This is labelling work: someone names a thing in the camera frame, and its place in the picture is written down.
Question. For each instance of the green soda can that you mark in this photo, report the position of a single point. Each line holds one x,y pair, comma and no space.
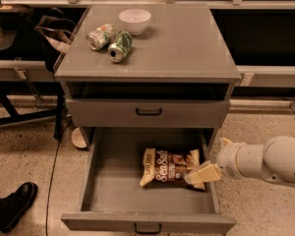
120,47

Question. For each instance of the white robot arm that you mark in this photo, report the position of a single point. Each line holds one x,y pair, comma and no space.
273,162

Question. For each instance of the silver orange soda can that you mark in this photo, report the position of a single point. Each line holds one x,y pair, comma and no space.
101,36

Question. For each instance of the dark bag with strap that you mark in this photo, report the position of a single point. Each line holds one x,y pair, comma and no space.
56,31

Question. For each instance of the brown sea salt chip bag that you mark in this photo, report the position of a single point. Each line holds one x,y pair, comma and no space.
169,167

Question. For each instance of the black boot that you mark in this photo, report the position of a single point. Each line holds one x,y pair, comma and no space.
14,206

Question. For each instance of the white bowl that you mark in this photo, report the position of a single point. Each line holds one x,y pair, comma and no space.
135,21

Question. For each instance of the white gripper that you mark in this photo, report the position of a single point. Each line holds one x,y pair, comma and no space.
232,161

